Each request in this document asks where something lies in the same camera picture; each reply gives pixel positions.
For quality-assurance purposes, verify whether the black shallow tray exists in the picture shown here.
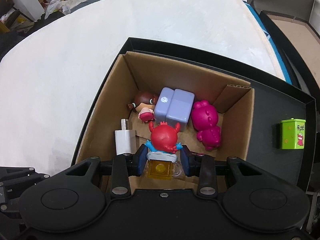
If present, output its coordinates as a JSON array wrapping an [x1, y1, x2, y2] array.
[[72, 38, 318, 191]]

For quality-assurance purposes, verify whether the purple cube toy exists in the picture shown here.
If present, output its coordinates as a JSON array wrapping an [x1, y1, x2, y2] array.
[[154, 87, 195, 131]]

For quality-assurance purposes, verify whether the pink hooded figurine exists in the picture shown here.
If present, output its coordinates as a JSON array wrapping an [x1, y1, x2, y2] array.
[[191, 100, 221, 151]]

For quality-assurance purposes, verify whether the brown-haired doll figurine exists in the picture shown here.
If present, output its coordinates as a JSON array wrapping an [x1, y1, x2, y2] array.
[[127, 91, 158, 123]]

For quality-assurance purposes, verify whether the white charger plug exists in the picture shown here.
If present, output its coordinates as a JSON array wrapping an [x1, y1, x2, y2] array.
[[114, 119, 137, 155]]

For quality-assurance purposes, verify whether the white plastic bag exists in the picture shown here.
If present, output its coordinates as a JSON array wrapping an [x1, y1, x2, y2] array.
[[44, 0, 88, 18]]

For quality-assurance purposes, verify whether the green toy tin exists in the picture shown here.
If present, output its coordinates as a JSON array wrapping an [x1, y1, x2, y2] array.
[[279, 118, 306, 150]]

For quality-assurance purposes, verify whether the black framed board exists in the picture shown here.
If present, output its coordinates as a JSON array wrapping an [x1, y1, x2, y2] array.
[[259, 11, 320, 87]]

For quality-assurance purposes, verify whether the red crab figurine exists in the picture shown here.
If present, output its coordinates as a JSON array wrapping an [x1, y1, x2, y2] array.
[[144, 121, 182, 180]]

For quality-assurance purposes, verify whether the brown cardboard box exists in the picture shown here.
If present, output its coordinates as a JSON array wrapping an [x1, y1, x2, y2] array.
[[75, 51, 256, 193]]

